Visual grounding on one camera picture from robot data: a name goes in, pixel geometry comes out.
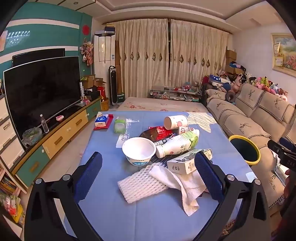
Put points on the white paper cup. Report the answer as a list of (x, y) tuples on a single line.
[(175, 121)]

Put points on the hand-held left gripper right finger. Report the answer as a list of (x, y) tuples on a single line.
[(208, 176)]

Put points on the large curved television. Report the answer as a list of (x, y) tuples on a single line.
[(41, 92)]

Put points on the white plastic bowl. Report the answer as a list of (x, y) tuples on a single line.
[(138, 148)]

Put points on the white slim box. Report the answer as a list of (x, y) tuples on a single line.
[(81, 91)]

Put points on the floral bed sheet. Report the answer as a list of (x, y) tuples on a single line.
[(161, 105)]

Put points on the open cardboard box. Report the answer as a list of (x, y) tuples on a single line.
[(89, 81)]

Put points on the grey neck pillow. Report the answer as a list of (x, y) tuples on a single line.
[(230, 96)]

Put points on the small pink object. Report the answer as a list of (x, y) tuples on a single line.
[(59, 118)]

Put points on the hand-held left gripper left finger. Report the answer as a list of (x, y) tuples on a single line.
[(89, 176)]

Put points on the row of books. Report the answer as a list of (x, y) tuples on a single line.
[(8, 185)]

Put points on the large white green-label bottle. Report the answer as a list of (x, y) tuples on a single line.
[(175, 144)]

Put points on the dark yellow-rimmed trash bin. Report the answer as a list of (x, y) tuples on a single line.
[(242, 148)]

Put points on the green yellow television cabinet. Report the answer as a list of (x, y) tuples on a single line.
[(64, 132)]

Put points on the hanging flower decoration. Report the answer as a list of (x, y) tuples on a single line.
[(86, 52)]

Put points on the yellow card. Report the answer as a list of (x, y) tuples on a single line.
[(278, 60)]

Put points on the beige curtain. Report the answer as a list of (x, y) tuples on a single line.
[(196, 53), (141, 58)]

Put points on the black and red bags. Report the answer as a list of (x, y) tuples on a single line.
[(94, 92)]

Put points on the white plastic bag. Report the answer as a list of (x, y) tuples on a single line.
[(280, 169)]

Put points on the framed flower painting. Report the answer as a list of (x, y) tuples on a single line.
[(288, 51)]

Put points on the pile of colourful packets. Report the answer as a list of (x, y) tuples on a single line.
[(11, 208)]

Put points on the clear green plastic container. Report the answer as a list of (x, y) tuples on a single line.
[(120, 125)]

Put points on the yellow woven basket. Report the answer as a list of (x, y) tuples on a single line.
[(104, 105)]

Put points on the white paper towel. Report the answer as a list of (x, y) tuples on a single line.
[(185, 185)]

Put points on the blue tissue pack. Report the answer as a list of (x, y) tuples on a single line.
[(101, 120)]

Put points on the dark blue box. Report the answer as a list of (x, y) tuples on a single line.
[(109, 29)]

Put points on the pile of plush toys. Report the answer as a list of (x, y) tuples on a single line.
[(261, 83)]

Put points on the beige sofa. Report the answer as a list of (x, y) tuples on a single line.
[(233, 120)]

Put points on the blue printed tablecloth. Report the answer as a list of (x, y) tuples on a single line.
[(104, 143)]

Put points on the dark green box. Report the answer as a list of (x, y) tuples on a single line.
[(120, 97)]

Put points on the white drawer cabinet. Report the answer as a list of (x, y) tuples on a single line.
[(9, 139)]

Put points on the clear water bottle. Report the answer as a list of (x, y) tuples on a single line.
[(44, 125)]

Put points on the white green drink carton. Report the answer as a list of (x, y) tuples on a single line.
[(182, 162)]

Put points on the white foam net sleeve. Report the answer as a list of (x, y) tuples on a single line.
[(136, 185)]

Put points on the red snack bag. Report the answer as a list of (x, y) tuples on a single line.
[(161, 133)]

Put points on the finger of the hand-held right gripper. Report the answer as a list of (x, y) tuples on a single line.
[(289, 143), (277, 148)]

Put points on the small white drink bottle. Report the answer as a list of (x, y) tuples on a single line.
[(186, 130)]

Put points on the white standing air conditioner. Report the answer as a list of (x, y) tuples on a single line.
[(104, 58)]

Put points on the red tissue box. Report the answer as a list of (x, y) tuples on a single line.
[(110, 121)]

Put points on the stack of cardboard boxes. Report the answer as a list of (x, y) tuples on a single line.
[(230, 60)]

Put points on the red round wall decoration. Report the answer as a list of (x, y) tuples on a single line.
[(86, 29)]

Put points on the cluttered glass coffee table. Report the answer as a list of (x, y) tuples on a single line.
[(175, 92)]

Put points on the black flat television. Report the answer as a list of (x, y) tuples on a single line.
[(37, 55)]

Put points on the black tower fan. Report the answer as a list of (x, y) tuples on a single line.
[(113, 88)]

